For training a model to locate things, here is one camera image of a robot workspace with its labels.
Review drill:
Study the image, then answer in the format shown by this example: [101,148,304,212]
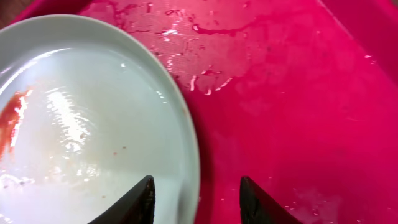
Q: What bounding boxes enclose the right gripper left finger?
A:
[89,175,155,224]

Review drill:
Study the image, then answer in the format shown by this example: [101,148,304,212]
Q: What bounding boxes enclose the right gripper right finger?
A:
[239,176,302,224]

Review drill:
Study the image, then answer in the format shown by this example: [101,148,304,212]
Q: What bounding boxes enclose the white plate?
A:
[1,14,200,223]

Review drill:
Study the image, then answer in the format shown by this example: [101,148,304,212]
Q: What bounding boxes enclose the red plastic tray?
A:
[17,0,397,223]

